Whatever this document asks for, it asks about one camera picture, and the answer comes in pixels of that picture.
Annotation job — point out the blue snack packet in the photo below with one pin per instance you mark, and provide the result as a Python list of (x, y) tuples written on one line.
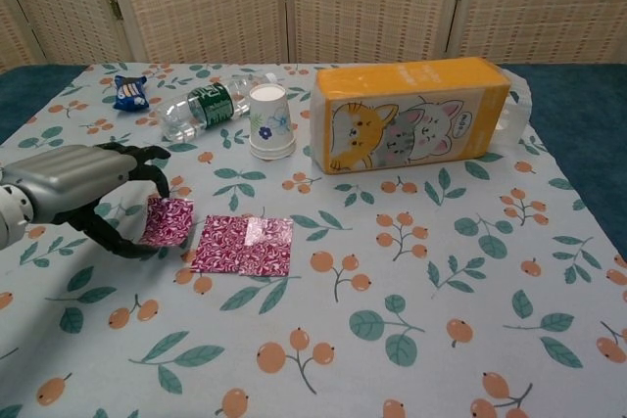
[(128, 92)]

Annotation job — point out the clear plastic water bottle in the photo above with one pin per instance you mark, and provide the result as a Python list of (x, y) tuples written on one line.
[(210, 105)]

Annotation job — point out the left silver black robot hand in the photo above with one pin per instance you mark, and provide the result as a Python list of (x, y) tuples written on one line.
[(68, 178)]

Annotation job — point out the white floral paper cup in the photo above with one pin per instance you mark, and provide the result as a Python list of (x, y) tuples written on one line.
[(269, 119)]

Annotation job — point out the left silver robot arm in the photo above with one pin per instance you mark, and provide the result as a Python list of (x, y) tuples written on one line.
[(12, 222)]

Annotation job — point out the floral print tablecloth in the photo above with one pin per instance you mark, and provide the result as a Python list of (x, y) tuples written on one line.
[(343, 364)]

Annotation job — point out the metal screen hinge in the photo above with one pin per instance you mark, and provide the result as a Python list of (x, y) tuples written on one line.
[(115, 8)]

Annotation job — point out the orange cat tissue pack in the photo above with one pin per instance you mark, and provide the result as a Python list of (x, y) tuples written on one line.
[(392, 90)]

